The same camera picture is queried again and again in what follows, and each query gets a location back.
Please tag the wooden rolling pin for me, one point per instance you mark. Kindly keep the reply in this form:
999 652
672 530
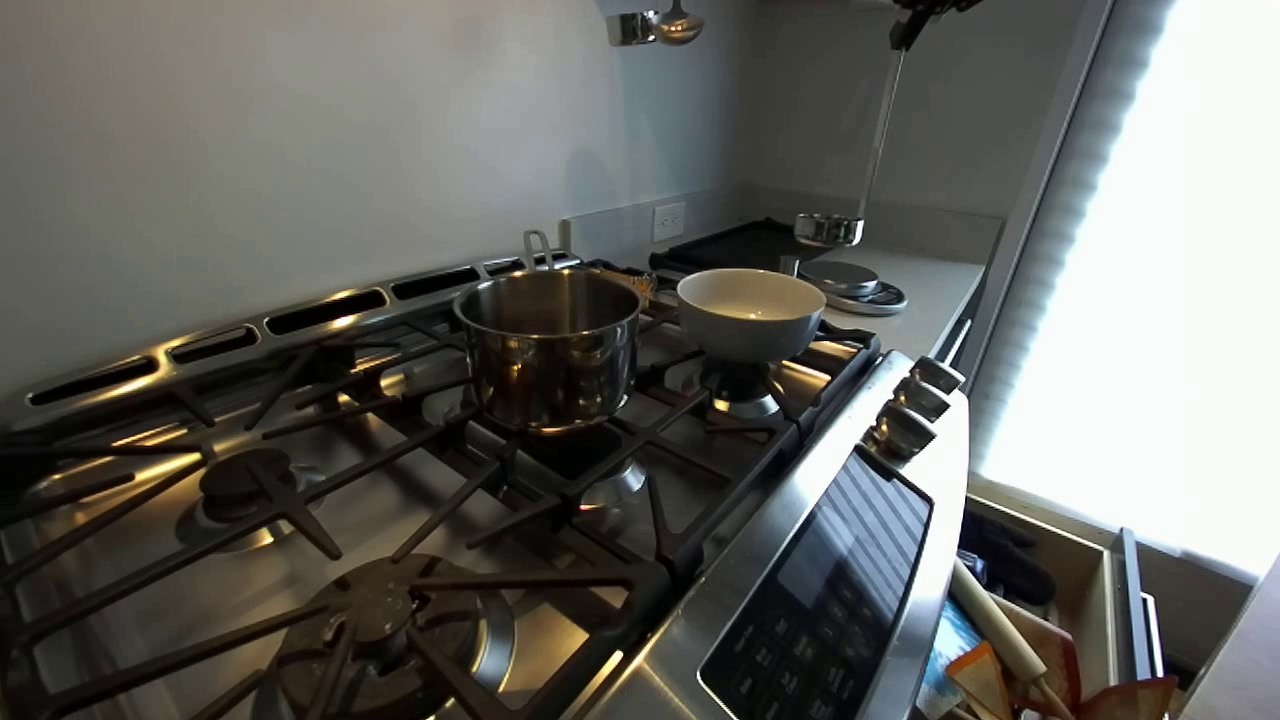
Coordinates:
1007 638

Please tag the silver pot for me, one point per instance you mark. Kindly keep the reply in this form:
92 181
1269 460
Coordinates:
554 348

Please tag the white bowl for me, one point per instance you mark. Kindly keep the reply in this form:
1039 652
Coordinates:
750 315

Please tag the white wall outlet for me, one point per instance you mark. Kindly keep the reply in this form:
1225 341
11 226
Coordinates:
668 219

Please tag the silver stove knob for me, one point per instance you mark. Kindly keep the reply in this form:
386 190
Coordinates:
899 435
921 399
943 374

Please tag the stainless steel gas stove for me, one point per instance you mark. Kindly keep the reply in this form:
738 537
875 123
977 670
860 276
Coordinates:
402 533

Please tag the open kitchen drawer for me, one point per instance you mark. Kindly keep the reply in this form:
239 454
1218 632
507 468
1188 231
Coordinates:
1064 601

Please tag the black tray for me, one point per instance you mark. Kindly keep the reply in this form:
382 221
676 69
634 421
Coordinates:
727 248

